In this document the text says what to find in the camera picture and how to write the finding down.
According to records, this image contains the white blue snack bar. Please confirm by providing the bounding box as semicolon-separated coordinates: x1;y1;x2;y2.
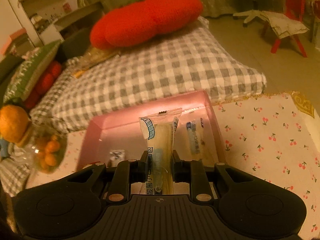
139;108;182;195
186;118;204;160

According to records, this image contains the silver wrapped chocolate candy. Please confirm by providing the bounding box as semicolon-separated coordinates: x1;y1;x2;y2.
109;150;125;167

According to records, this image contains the silver pink snack box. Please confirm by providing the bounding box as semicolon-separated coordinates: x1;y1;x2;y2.
76;90;223;171

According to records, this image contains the cherry print tablecloth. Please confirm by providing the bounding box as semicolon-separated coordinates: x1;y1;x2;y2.
27;92;319;239

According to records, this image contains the glass jar with kumquats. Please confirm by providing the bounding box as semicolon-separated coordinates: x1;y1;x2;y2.
15;123;67;174

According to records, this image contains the grey checkered blanket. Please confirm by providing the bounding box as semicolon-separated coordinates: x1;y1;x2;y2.
0;16;267;198

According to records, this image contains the yellow plastic wrapper on blanket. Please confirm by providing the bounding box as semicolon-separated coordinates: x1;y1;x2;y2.
71;47;120;79

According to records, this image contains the small red knitted cushion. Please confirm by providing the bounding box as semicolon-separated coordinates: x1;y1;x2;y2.
24;61;62;110

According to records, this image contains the large orange fruit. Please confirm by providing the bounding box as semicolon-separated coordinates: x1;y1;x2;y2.
0;105;29;143

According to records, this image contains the green snowflake pillow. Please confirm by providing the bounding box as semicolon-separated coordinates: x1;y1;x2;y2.
3;40;61;103

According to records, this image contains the red tomato cushion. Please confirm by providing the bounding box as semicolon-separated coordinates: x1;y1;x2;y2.
89;0;203;50

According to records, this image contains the newspaper on chair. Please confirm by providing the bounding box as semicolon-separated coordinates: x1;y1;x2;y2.
260;11;309;39

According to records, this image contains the red plastic chair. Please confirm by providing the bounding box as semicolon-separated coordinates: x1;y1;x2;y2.
263;0;308;57

